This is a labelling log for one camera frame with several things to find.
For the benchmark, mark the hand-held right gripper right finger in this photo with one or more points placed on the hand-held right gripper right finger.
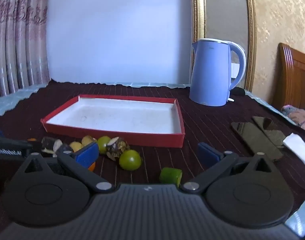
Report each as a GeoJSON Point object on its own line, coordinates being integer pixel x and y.
{"type": "Point", "coordinates": [208, 155]}

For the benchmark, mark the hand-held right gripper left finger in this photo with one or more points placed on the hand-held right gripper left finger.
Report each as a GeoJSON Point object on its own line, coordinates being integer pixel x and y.
{"type": "Point", "coordinates": [87, 156]}

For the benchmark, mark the orange tangerine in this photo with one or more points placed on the orange tangerine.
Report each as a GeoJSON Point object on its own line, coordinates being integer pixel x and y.
{"type": "Point", "coordinates": [31, 139]}
{"type": "Point", "coordinates": [92, 167]}

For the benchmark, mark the yellowish plum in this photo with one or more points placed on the yellowish plum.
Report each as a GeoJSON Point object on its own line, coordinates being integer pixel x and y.
{"type": "Point", "coordinates": [87, 140]}
{"type": "Point", "coordinates": [76, 146]}

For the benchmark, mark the green plum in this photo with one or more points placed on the green plum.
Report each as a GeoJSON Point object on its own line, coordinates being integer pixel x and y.
{"type": "Point", "coordinates": [130, 160]}
{"type": "Point", "coordinates": [103, 145]}

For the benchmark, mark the dark sugarcane piece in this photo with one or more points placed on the dark sugarcane piece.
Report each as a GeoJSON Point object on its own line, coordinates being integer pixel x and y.
{"type": "Point", "coordinates": [118, 147]}
{"type": "Point", "coordinates": [65, 148]}
{"type": "Point", "coordinates": [48, 143]}

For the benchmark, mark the cut green lime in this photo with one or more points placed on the cut green lime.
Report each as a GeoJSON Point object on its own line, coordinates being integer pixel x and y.
{"type": "Point", "coordinates": [168, 177]}

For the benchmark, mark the red cardboard box tray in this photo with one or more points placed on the red cardboard box tray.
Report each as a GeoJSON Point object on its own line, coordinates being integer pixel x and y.
{"type": "Point", "coordinates": [117, 115]}

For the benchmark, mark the dark striped tablecloth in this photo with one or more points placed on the dark striped tablecloth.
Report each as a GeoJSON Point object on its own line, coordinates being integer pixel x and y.
{"type": "Point", "coordinates": [205, 122]}

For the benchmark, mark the black smartphone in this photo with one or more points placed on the black smartphone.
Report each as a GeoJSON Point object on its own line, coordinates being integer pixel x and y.
{"type": "Point", "coordinates": [255, 140]}

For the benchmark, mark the black kettle base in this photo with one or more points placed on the black kettle base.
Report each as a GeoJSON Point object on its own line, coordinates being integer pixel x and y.
{"type": "Point", "coordinates": [238, 91]}

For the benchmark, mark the blue electric kettle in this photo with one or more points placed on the blue electric kettle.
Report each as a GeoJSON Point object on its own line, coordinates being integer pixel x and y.
{"type": "Point", "coordinates": [210, 75]}

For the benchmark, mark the white folded tissue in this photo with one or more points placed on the white folded tissue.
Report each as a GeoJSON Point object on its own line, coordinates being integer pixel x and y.
{"type": "Point", "coordinates": [300, 150]}

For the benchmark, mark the pink patterned bedding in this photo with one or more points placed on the pink patterned bedding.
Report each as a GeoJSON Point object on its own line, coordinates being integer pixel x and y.
{"type": "Point", "coordinates": [300, 117]}

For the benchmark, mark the pink patterned curtain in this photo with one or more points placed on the pink patterned curtain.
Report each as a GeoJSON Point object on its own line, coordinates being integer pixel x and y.
{"type": "Point", "coordinates": [17, 35]}

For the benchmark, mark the wooden headboard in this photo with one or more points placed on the wooden headboard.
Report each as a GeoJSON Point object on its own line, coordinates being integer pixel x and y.
{"type": "Point", "coordinates": [296, 80]}

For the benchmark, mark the white wall outlet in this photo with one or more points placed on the white wall outlet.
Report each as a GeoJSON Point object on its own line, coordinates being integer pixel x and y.
{"type": "Point", "coordinates": [235, 70]}

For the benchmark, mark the gold ornate frame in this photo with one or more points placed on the gold ornate frame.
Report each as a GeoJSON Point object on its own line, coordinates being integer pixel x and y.
{"type": "Point", "coordinates": [200, 17]}

